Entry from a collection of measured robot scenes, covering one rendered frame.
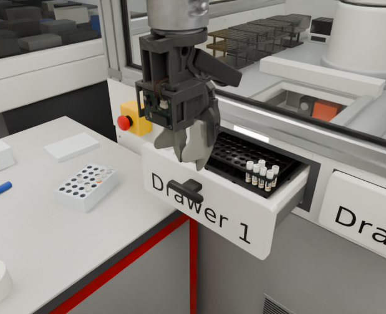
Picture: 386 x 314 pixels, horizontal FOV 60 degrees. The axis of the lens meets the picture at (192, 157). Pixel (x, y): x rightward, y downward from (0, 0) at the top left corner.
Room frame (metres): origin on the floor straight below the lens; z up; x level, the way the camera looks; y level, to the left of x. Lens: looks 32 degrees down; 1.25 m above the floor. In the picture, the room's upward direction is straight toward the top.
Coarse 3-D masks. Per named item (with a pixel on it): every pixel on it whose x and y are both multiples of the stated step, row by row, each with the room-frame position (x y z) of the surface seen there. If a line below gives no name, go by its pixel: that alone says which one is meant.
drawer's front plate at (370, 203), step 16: (336, 176) 0.45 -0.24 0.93; (336, 192) 0.45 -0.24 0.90; (352, 192) 0.43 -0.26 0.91; (368, 192) 0.42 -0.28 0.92; (384, 192) 0.41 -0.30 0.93; (336, 208) 0.44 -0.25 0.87; (352, 208) 0.43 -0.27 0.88; (368, 208) 0.41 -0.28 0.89; (384, 208) 0.40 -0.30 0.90; (336, 224) 0.44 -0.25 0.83; (384, 224) 0.39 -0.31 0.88; (368, 240) 0.40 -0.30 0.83
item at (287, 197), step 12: (204, 168) 0.61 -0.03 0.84; (300, 168) 0.61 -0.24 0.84; (228, 180) 0.57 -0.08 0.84; (288, 180) 0.57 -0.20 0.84; (300, 180) 0.49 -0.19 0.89; (276, 192) 0.53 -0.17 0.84; (288, 192) 0.45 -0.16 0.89; (300, 192) 0.49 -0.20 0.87; (276, 204) 0.42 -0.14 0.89; (288, 204) 0.45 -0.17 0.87; (276, 216) 0.42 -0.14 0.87
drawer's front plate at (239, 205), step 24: (144, 144) 0.56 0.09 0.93; (144, 168) 0.56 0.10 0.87; (168, 168) 0.51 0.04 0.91; (192, 168) 0.48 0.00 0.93; (168, 192) 0.51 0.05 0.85; (216, 192) 0.44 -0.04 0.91; (240, 192) 0.41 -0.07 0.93; (192, 216) 0.47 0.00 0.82; (216, 216) 0.43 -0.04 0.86; (240, 216) 0.40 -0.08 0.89; (264, 216) 0.38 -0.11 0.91; (240, 240) 0.40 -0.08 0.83; (264, 240) 0.37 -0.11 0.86
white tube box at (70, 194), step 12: (84, 168) 0.67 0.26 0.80; (96, 168) 0.68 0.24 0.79; (72, 180) 0.63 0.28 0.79; (84, 180) 0.62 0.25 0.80; (108, 180) 0.63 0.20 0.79; (60, 192) 0.58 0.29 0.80; (72, 192) 0.58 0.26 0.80; (84, 192) 0.58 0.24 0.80; (96, 192) 0.59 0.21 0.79; (108, 192) 0.62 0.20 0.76; (60, 204) 0.58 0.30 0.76; (72, 204) 0.56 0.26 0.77; (84, 204) 0.55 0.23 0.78
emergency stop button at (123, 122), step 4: (120, 116) 0.76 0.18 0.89; (124, 116) 0.76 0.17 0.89; (120, 120) 0.75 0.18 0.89; (124, 120) 0.75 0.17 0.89; (128, 120) 0.76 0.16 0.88; (120, 124) 0.75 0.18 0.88; (124, 124) 0.74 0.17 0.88; (128, 124) 0.75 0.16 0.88; (120, 128) 0.75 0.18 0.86; (124, 128) 0.74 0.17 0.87; (128, 128) 0.75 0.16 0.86
